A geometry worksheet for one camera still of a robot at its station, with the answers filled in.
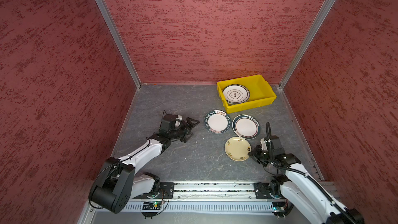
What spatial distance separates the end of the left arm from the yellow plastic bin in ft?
1.07

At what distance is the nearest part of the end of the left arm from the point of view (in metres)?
0.68

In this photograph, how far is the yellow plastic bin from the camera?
102cm
